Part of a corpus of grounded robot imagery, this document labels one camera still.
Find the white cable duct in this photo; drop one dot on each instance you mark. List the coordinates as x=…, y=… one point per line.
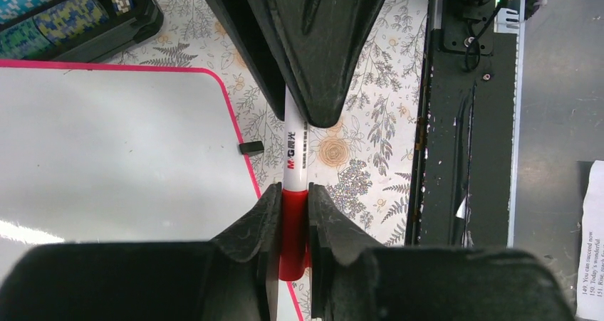
x=512, y=21

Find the white red whiteboard marker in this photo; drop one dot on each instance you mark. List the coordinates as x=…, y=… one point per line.
x=294, y=193

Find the pink framed whiteboard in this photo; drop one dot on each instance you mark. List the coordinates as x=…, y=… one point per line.
x=114, y=181

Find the white printed paper sheet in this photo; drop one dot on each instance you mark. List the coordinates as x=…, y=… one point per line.
x=589, y=296

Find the black poker chip case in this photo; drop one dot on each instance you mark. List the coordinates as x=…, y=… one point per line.
x=75, y=30

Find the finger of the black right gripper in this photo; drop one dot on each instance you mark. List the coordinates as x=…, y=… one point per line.
x=237, y=18
x=316, y=44

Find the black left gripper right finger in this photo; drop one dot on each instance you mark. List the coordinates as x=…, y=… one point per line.
x=343, y=269

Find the floral tablecloth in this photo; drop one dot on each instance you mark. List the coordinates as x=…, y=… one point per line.
x=365, y=159

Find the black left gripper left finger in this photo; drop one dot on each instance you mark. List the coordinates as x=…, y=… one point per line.
x=243, y=280

